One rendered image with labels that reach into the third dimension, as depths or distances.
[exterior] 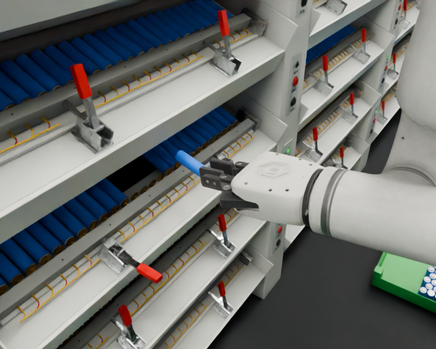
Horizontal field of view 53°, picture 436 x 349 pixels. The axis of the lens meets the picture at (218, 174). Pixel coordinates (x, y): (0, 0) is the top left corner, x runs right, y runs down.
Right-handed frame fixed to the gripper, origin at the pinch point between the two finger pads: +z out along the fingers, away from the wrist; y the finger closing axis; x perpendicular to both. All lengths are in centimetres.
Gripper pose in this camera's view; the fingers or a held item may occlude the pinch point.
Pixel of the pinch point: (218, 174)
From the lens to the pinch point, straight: 63.2
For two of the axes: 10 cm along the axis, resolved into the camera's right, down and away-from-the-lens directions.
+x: 1.3, 8.6, 4.9
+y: -5.7, 4.7, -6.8
